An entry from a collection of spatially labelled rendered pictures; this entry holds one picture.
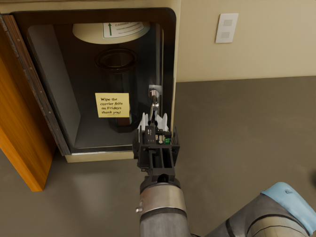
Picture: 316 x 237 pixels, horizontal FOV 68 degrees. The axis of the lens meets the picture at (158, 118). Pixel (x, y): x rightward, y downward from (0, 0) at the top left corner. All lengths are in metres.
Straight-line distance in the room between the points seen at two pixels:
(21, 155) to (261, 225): 0.52
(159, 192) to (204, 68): 0.77
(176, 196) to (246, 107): 0.65
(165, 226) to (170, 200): 0.04
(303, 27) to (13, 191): 1.17
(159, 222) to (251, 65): 0.91
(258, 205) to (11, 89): 0.54
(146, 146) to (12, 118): 0.33
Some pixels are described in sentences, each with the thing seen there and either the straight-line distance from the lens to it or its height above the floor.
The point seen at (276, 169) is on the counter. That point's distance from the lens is 0.80.
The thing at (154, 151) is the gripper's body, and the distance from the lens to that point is 0.43.
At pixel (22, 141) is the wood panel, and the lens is 0.65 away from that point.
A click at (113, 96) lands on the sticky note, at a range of 0.55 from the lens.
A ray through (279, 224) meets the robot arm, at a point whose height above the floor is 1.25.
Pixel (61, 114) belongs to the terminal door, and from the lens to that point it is 0.62.
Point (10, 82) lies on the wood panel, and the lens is 0.62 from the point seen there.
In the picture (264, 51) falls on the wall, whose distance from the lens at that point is 1.13.
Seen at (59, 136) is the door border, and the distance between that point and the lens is 0.67.
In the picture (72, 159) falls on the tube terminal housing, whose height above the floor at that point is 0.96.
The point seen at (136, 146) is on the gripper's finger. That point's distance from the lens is 0.49.
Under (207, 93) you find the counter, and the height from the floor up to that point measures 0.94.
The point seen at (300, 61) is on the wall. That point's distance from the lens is 1.25.
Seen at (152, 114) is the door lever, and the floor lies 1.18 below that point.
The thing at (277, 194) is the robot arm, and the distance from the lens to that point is 0.38.
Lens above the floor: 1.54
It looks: 44 degrees down
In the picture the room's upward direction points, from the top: straight up
